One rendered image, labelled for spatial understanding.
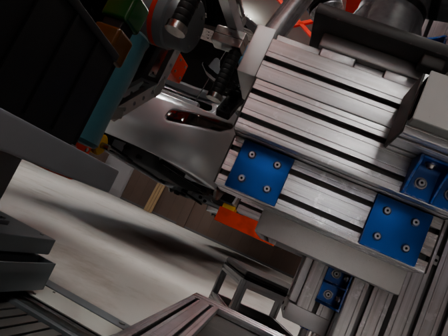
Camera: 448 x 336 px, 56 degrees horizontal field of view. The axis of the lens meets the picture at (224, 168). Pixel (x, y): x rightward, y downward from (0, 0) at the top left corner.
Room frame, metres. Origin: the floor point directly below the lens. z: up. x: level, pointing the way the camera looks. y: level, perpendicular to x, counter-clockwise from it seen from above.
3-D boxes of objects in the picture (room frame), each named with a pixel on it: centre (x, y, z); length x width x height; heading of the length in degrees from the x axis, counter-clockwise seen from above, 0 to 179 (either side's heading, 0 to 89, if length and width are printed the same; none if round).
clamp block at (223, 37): (1.13, 0.13, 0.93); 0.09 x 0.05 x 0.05; 74
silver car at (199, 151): (5.92, 0.28, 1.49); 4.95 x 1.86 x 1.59; 164
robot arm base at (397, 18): (0.70, -0.16, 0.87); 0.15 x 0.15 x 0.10
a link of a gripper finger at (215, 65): (1.19, 0.15, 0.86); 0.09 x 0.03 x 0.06; 128
